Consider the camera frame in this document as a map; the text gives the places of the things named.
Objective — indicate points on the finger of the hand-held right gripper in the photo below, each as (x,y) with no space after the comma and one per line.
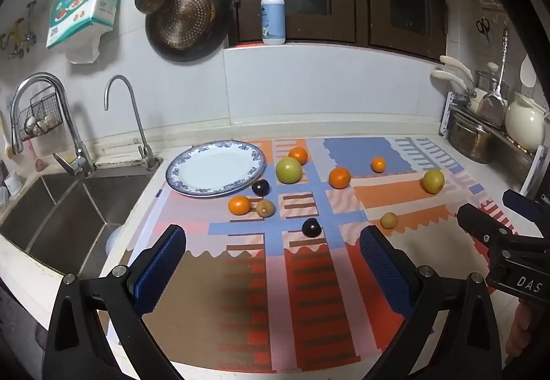
(477,223)
(522,203)

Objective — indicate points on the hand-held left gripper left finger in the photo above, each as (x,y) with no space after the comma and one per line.
(157,272)

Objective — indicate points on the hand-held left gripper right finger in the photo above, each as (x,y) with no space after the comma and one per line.
(382,268)

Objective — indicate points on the small yellow fruit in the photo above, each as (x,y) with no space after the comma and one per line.
(389,220)

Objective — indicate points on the yellow-green fruit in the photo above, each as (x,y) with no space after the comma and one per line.
(433,181)

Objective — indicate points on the dark purple plum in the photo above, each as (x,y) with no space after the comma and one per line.
(260,187)
(311,227)

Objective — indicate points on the small orange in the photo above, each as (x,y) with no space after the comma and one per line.
(378,164)

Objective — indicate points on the white plate with blue rim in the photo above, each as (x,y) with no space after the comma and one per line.
(215,169)

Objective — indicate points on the small brown-yellow fruit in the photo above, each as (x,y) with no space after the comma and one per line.
(265,208)

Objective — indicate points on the large green-yellow fruit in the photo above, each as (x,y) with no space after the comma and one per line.
(288,170)

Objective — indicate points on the person's right hand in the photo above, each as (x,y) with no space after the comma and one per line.
(522,328)

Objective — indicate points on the metal kitchen rack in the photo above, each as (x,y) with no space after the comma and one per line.
(533,169)

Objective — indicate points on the white ceramic pot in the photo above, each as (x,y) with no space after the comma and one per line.
(522,122)

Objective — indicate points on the colourful patterned mat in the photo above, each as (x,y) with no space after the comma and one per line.
(300,277)

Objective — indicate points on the stainless steel pot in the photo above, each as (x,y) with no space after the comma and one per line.
(470,139)

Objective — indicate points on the metal spatula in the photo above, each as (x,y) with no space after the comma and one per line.
(492,105)

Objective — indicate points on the stainless steel sink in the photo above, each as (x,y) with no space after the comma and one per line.
(64,212)

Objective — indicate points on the white and blue plastic board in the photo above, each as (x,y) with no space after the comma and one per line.
(447,113)

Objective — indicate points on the white rice paddle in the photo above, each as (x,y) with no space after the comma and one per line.
(527,72)

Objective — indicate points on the large chrome faucet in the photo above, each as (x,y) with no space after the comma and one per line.
(79,148)

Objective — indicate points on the thin chrome faucet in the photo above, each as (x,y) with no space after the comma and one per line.
(139,126)

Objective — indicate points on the black scissors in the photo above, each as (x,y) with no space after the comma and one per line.
(483,25)

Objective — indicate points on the black frying pan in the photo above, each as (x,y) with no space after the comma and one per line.
(193,55)

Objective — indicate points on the brass colander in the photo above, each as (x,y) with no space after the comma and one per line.
(187,14)

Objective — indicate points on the blue and white pump bottle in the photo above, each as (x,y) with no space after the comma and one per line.
(273,19)

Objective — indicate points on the hanging metal kitchen tool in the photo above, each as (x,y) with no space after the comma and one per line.
(28,32)

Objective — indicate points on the green paper towel pack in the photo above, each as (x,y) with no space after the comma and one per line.
(81,6)

